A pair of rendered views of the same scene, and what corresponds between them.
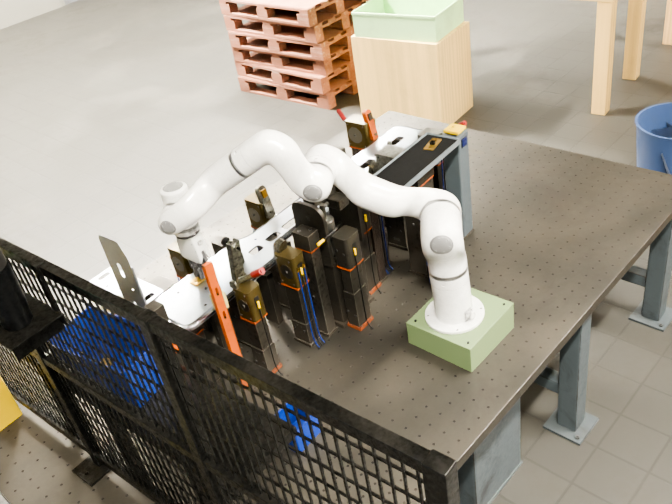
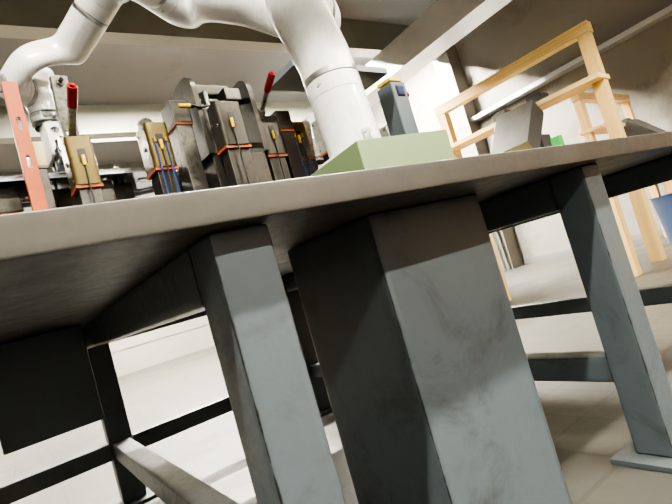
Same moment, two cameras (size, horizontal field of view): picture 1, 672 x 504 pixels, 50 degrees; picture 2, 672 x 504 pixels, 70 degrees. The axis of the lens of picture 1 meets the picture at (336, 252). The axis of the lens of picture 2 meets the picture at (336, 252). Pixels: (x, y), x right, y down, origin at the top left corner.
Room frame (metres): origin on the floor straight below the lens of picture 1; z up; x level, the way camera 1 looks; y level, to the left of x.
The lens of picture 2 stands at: (0.72, -0.35, 0.57)
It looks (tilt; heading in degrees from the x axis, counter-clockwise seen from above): 3 degrees up; 6
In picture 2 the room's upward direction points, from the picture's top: 16 degrees counter-clockwise
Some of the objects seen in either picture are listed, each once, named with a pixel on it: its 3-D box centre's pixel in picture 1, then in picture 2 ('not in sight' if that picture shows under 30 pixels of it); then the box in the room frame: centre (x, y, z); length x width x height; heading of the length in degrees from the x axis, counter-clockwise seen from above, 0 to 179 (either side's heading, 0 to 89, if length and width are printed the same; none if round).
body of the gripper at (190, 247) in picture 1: (191, 243); (54, 143); (1.90, 0.44, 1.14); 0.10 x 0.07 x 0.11; 45
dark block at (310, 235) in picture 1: (315, 282); (194, 182); (1.89, 0.08, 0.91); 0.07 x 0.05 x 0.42; 45
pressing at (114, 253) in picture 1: (129, 286); not in sight; (1.68, 0.60, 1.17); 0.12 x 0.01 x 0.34; 45
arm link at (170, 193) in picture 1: (178, 205); (40, 93); (1.90, 0.44, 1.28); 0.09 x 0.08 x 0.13; 167
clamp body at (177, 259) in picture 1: (191, 285); not in sight; (2.06, 0.52, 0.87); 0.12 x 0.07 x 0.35; 45
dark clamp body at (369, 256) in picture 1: (362, 246); (280, 182); (2.07, -0.10, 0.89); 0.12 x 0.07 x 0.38; 45
